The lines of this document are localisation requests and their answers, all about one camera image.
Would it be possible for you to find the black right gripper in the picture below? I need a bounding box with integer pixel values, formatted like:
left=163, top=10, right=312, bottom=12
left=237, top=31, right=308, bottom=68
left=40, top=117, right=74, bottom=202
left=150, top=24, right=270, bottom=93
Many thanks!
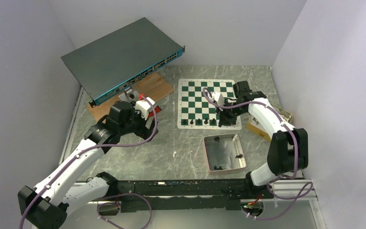
left=215, top=100, right=246, bottom=126

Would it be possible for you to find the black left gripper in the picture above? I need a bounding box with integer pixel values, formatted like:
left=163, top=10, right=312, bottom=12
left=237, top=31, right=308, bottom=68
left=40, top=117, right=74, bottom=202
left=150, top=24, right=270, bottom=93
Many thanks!
left=119, top=101, right=158, bottom=141

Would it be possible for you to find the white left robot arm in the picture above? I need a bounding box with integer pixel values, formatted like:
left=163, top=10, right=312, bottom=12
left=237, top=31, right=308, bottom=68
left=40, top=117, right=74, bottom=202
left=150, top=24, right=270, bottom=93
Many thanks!
left=18, top=97, right=158, bottom=229

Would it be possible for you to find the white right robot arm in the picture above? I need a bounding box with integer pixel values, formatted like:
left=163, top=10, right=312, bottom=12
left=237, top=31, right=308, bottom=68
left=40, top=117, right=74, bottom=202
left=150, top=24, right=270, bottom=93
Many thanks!
left=212, top=81, right=309, bottom=198

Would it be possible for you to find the green white chess board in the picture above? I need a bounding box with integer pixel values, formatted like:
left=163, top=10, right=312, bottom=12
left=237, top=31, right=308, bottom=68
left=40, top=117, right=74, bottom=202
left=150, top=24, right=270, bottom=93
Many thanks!
left=177, top=79, right=242, bottom=130

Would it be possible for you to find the wooden board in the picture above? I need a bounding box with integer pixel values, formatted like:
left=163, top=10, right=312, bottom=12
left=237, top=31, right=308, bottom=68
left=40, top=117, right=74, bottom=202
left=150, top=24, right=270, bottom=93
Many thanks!
left=86, top=73, right=174, bottom=121

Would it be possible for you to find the black chess pieces pile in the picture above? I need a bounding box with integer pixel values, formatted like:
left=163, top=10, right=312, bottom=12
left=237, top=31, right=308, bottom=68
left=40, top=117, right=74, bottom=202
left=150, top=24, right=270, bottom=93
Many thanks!
left=213, top=166, right=223, bottom=171

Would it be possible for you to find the red grey tool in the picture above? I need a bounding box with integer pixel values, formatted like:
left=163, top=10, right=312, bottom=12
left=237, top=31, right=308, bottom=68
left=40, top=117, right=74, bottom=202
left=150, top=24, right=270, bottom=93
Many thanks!
left=148, top=105, right=164, bottom=117

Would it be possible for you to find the pink metal tray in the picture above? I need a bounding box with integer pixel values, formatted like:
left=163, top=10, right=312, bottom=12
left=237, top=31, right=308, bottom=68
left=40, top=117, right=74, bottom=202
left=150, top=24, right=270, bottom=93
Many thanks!
left=203, top=134, right=247, bottom=175

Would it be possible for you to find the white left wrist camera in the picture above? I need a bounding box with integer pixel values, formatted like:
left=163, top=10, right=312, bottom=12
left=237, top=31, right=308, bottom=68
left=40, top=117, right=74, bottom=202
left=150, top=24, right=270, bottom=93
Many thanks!
left=135, top=94, right=155, bottom=120

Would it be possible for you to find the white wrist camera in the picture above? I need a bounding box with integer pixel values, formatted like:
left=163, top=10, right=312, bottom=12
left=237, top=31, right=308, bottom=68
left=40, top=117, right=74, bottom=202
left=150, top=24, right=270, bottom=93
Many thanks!
left=212, top=92, right=224, bottom=108
left=135, top=94, right=155, bottom=120

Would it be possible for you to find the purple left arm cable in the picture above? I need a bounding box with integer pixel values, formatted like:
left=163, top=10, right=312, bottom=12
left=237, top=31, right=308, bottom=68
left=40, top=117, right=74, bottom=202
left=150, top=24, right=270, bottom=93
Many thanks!
left=19, top=94, right=158, bottom=229

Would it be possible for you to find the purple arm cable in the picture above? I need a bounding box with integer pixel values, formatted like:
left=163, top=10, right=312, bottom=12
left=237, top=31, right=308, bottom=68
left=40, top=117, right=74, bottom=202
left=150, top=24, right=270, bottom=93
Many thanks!
left=19, top=94, right=158, bottom=229
left=202, top=87, right=314, bottom=222

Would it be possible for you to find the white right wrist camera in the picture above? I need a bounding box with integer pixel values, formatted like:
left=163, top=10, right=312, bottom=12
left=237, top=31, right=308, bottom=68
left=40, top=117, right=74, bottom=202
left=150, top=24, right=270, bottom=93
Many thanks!
left=212, top=92, right=224, bottom=108

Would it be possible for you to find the metal switch stand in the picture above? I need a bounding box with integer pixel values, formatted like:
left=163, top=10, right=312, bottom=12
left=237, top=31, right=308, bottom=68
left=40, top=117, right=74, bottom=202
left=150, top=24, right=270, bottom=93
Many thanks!
left=118, top=88, right=140, bottom=102

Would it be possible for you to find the grey network switch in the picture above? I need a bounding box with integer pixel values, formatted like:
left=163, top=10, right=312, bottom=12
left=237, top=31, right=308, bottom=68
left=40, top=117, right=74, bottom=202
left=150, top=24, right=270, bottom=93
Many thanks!
left=61, top=17, right=185, bottom=107

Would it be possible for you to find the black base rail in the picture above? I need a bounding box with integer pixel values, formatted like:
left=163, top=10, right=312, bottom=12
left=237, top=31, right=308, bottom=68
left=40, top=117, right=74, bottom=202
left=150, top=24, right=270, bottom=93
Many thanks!
left=86, top=178, right=275, bottom=212

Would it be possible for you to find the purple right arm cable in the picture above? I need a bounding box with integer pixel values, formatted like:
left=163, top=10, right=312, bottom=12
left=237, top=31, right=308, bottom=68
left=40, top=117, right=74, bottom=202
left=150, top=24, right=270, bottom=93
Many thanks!
left=202, top=87, right=314, bottom=222

